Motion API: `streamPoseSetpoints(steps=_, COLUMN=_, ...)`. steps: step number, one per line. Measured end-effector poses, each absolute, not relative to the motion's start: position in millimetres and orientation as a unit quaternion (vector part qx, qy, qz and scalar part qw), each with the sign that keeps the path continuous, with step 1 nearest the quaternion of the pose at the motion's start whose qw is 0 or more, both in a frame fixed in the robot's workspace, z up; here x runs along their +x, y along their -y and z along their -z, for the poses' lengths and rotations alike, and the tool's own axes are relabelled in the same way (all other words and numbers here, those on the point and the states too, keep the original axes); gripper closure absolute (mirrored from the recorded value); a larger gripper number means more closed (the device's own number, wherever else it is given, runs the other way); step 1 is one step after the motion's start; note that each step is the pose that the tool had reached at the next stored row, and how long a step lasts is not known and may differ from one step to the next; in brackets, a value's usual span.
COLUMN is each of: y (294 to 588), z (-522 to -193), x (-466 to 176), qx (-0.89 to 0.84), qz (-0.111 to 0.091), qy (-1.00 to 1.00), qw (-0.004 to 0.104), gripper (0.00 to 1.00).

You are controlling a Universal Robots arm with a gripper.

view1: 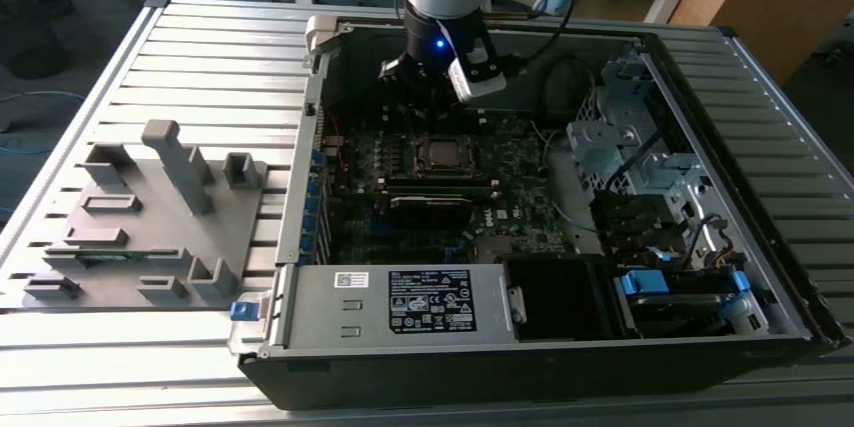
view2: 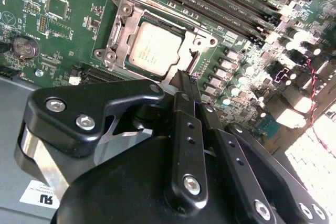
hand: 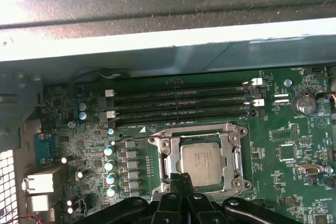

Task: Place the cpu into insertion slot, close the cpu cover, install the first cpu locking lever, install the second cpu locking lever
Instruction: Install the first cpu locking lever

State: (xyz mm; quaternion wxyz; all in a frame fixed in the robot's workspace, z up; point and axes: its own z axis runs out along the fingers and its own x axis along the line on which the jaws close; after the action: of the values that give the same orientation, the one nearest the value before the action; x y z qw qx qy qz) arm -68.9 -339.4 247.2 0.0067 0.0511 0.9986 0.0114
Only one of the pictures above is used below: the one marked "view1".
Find thin red wire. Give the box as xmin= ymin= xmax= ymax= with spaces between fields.
xmin=328 ymin=107 xmax=354 ymax=172

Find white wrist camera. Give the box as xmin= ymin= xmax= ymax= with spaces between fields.
xmin=436 ymin=20 xmax=510 ymax=104

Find small chipset heatsink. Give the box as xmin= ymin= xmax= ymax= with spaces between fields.
xmin=472 ymin=235 xmax=516 ymax=262

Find blue disk carrier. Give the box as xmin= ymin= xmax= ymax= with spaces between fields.
xmin=722 ymin=269 xmax=762 ymax=336

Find coloured wire bundle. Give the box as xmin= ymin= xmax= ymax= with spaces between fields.
xmin=680 ymin=212 xmax=747 ymax=272

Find black expansion card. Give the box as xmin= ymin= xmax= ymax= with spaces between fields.
xmin=388 ymin=193 xmax=476 ymax=230

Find thin grey wire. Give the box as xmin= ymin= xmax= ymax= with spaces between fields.
xmin=539 ymin=127 xmax=563 ymax=177

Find blue bracket clip row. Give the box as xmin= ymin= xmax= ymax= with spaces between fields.
xmin=303 ymin=145 xmax=329 ymax=266

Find grey case latch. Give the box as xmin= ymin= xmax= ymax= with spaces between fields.
xmin=303 ymin=15 xmax=355 ymax=69

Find RAM slot white clips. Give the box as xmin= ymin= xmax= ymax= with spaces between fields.
xmin=383 ymin=188 xmax=502 ymax=198
xmin=383 ymin=177 xmax=502 ymax=186

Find thick black cable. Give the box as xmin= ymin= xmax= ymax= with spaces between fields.
xmin=602 ymin=130 xmax=663 ymax=198

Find blue floor cable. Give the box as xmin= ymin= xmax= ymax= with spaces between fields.
xmin=0 ymin=89 xmax=89 ymax=156

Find hard disk in blue carrier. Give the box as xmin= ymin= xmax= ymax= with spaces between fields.
xmin=614 ymin=267 xmax=732 ymax=341

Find silver green CPU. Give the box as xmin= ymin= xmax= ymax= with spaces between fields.
xmin=428 ymin=140 xmax=467 ymax=167

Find silver power supply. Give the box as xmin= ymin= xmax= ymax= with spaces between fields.
xmin=263 ymin=261 xmax=527 ymax=349

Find grey parts rack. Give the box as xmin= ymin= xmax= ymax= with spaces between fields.
xmin=19 ymin=118 xmax=272 ymax=309

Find RAM slot black clips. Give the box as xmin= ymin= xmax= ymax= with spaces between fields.
xmin=383 ymin=182 xmax=495 ymax=192
xmin=384 ymin=172 xmax=492 ymax=181

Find silver drive cage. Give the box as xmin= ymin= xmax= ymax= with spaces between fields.
xmin=564 ymin=55 xmax=720 ymax=251

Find CPU socket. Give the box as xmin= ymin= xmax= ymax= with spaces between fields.
xmin=410 ymin=132 xmax=486 ymax=177

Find black PC case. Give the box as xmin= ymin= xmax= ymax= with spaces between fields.
xmin=225 ymin=14 xmax=854 ymax=412

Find white wire bundle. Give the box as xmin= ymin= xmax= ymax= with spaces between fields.
xmin=578 ymin=74 xmax=610 ymax=124

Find green RAM stick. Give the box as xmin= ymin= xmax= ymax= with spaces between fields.
xmin=73 ymin=250 xmax=148 ymax=265

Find green motherboard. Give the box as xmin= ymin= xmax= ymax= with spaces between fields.
xmin=317 ymin=96 xmax=592 ymax=268

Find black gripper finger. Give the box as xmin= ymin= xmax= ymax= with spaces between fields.
xmin=406 ymin=89 xmax=462 ymax=122

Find metal socket cover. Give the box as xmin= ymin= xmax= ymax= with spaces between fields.
xmin=412 ymin=135 xmax=483 ymax=176

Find thin white wire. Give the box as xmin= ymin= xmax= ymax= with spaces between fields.
xmin=551 ymin=196 xmax=600 ymax=237

